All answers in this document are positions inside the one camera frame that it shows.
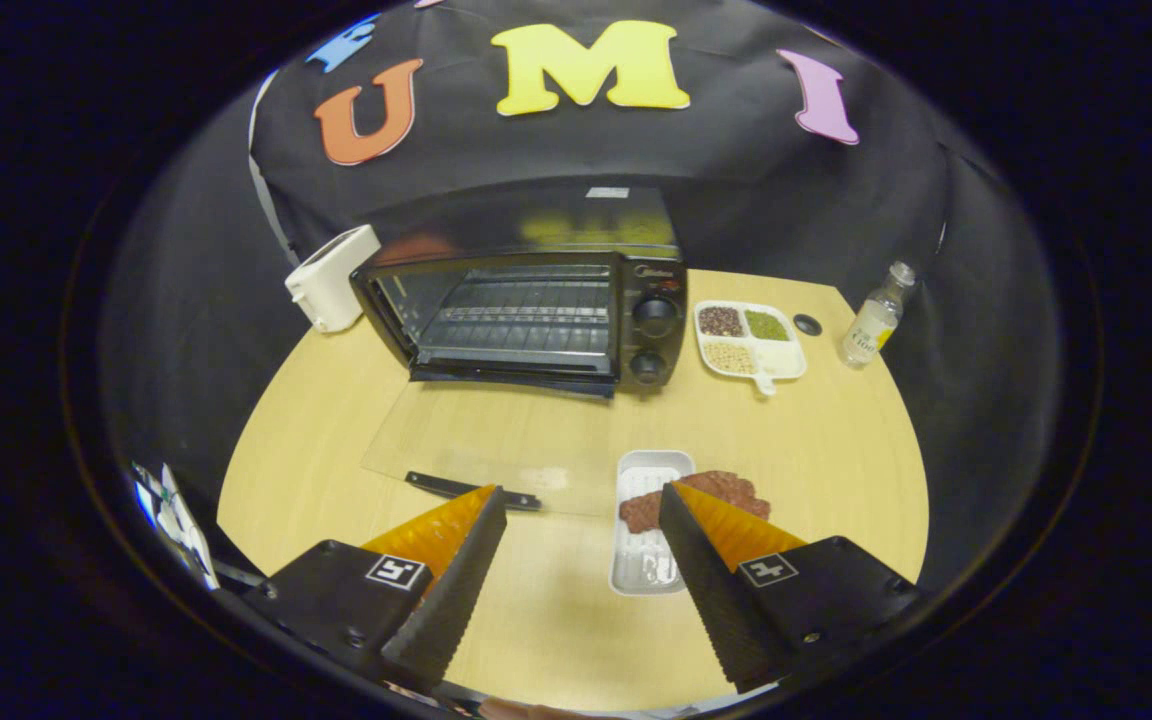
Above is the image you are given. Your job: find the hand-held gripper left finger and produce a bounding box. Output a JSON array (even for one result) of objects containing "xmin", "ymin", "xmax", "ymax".
[{"xmin": 241, "ymin": 485, "xmax": 509, "ymax": 696}]

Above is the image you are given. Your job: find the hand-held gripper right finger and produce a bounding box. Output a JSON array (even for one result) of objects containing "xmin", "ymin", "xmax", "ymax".
[{"xmin": 658, "ymin": 482, "xmax": 922, "ymax": 694}]

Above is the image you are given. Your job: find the reddish brown meat slice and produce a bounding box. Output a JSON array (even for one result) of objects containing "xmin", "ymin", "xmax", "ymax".
[{"xmin": 619, "ymin": 470, "xmax": 772, "ymax": 535}]

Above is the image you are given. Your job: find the black toaster oven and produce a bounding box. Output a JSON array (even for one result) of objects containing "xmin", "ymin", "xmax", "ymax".
[{"xmin": 349, "ymin": 185, "xmax": 689, "ymax": 516}]

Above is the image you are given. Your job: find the white bread toaster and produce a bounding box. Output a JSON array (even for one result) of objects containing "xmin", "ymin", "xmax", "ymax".
[{"xmin": 284, "ymin": 224, "xmax": 383, "ymax": 334}]

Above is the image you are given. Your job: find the white rectangular tray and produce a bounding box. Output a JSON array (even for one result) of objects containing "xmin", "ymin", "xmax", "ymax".
[{"xmin": 609, "ymin": 449, "xmax": 697, "ymax": 597}]

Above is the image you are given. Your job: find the white divided dish with beans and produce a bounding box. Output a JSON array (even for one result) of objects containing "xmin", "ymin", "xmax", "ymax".
[{"xmin": 693, "ymin": 299, "xmax": 808, "ymax": 397}]

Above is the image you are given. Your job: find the white blue printed packet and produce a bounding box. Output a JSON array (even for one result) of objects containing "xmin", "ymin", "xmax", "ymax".
[{"xmin": 131, "ymin": 460, "xmax": 220, "ymax": 591}]

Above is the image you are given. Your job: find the clear plastic bottle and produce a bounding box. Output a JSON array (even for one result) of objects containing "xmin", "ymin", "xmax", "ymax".
[{"xmin": 840, "ymin": 261, "xmax": 917, "ymax": 368}]

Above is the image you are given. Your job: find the black backdrop cloth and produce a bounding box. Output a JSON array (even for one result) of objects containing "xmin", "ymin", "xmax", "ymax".
[{"xmin": 101, "ymin": 0, "xmax": 1062, "ymax": 601}]

